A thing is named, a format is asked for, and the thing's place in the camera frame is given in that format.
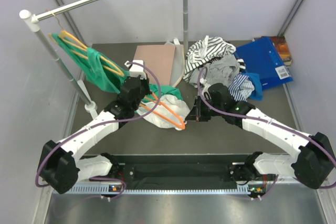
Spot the blue folder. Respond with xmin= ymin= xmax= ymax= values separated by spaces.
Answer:
xmin=234 ymin=37 xmax=293 ymax=90

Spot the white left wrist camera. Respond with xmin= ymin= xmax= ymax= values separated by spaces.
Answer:
xmin=125 ymin=60 xmax=147 ymax=80

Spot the silver clothes rack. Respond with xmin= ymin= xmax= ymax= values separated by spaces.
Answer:
xmin=19 ymin=0 xmax=188 ymax=119

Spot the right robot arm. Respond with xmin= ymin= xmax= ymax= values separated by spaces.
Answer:
xmin=186 ymin=83 xmax=335 ymax=189

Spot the striped black white shirt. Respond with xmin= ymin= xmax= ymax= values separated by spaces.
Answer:
xmin=183 ymin=36 xmax=236 ymax=81

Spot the blue striped shirt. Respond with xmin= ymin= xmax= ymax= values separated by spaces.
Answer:
xmin=228 ymin=74 xmax=255 ymax=102

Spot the grey shirt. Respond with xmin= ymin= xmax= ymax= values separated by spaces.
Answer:
xmin=183 ymin=55 xmax=241 ymax=87

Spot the yellow clothes hanger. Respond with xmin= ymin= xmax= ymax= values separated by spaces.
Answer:
xmin=47 ymin=9 xmax=125 ymax=77

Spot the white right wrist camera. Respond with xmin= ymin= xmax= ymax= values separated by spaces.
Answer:
xmin=200 ymin=78 xmax=211 ymax=100

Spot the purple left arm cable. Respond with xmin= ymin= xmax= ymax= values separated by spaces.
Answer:
xmin=34 ymin=61 xmax=161 ymax=201

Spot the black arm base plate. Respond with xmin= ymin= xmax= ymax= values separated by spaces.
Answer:
xmin=104 ymin=154 xmax=276 ymax=184

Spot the green tank top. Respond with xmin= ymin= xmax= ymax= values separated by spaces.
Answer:
xmin=49 ymin=33 xmax=184 ymax=101

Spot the white tank top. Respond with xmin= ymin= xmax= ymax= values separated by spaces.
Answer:
xmin=144 ymin=94 xmax=191 ymax=131

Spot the blue cloth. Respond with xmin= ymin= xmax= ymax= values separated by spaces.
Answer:
xmin=244 ymin=72 xmax=264 ymax=101

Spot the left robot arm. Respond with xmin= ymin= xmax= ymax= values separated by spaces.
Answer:
xmin=37 ymin=76 xmax=150 ymax=194

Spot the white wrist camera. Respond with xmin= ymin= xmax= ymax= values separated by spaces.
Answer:
xmin=200 ymin=78 xmax=211 ymax=100
xmin=125 ymin=60 xmax=147 ymax=80

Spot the orange clothes hanger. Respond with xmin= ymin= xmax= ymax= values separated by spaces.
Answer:
xmin=137 ymin=93 xmax=190 ymax=131

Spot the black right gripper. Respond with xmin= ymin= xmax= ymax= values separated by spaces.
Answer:
xmin=185 ymin=95 xmax=225 ymax=122

